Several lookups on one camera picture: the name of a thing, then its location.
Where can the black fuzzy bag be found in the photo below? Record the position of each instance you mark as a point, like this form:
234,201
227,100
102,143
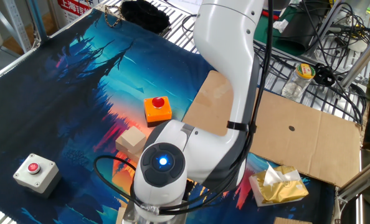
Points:
144,15

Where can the red white printed sign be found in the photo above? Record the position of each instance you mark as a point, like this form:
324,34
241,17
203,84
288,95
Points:
74,7

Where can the colourful forest print mat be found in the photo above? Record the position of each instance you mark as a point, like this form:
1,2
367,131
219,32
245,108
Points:
32,109

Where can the grey box with red button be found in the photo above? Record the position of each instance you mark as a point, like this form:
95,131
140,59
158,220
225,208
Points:
37,174

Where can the flat brown cardboard sheet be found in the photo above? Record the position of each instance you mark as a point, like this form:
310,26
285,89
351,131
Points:
297,140

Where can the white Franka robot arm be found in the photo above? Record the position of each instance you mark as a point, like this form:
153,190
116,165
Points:
228,46

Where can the grey steel post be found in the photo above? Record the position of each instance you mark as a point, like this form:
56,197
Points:
37,18

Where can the gold tissue pack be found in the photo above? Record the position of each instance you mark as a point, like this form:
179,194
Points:
278,189

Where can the glass jar yellow lid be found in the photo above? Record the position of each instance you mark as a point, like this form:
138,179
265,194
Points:
297,82

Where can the green cutting mat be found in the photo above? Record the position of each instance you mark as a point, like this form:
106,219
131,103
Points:
278,43

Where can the perforated grey shelf upright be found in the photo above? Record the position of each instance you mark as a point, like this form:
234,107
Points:
17,25

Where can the metal wrist mounting plate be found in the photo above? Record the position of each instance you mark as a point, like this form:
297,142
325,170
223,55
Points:
129,216

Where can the red pen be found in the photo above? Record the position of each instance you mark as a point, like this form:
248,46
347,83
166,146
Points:
271,15

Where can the slanted aluminium profile bar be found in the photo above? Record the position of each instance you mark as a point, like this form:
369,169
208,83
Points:
362,60
359,182

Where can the orange emergency stop button box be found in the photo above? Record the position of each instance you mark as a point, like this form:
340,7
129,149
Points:
157,113

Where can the white paper scrap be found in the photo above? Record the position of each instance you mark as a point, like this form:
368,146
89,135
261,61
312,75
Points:
280,26

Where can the open cardboard box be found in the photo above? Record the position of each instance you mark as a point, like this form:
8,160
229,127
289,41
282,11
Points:
292,221

